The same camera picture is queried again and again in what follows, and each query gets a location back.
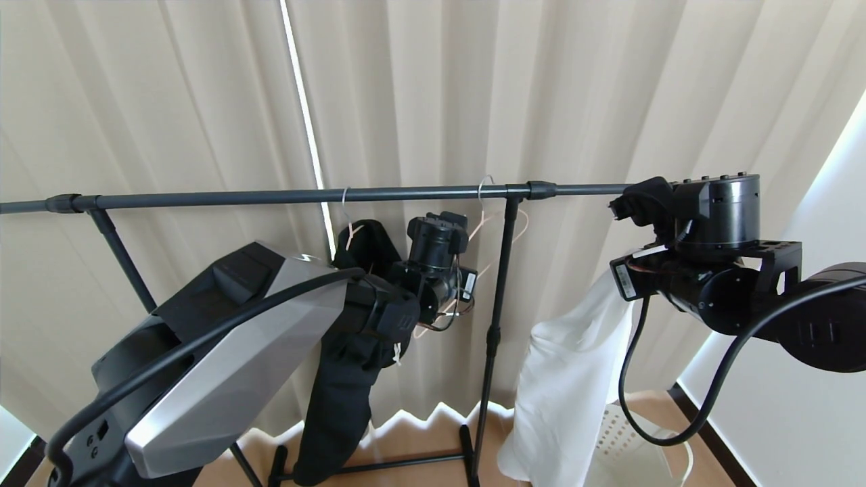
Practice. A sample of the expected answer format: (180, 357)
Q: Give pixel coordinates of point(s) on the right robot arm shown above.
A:
(724, 216)

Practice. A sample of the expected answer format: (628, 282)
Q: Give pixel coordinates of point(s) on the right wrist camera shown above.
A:
(639, 199)

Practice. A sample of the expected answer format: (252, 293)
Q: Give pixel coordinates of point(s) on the pink clothes hanger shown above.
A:
(482, 210)
(346, 216)

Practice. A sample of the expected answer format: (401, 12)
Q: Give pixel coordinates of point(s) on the black shorts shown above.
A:
(338, 392)

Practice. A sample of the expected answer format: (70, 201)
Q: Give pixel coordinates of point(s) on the black clothes rack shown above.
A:
(237, 197)

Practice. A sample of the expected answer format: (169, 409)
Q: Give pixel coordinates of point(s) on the white laundry basket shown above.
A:
(629, 446)

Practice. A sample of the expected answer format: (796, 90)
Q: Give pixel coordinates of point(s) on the white garment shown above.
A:
(561, 392)

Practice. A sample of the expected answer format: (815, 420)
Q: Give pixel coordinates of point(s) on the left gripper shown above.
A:
(460, 284)

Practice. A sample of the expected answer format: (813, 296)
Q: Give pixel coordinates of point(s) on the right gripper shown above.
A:
(643, 277)

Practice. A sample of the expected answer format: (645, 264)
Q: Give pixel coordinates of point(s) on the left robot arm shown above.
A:
(223, 365)

